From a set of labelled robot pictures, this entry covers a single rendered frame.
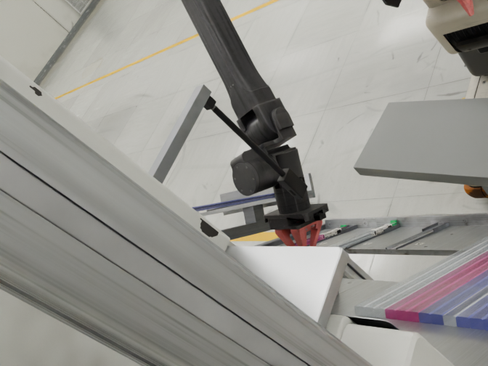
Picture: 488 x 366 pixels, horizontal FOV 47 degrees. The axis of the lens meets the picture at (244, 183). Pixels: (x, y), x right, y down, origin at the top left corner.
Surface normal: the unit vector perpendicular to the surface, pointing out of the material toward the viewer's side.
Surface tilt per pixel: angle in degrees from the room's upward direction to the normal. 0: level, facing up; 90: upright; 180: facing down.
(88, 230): 90
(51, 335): 90
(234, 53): 74
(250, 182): 49
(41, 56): 90
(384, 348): 0
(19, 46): 90
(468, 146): 0
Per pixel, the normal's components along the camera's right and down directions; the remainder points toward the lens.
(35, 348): 0.67, -0.07
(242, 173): -0.73, 0.25
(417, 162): -0.64, -0.57
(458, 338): -0.17, -0.98
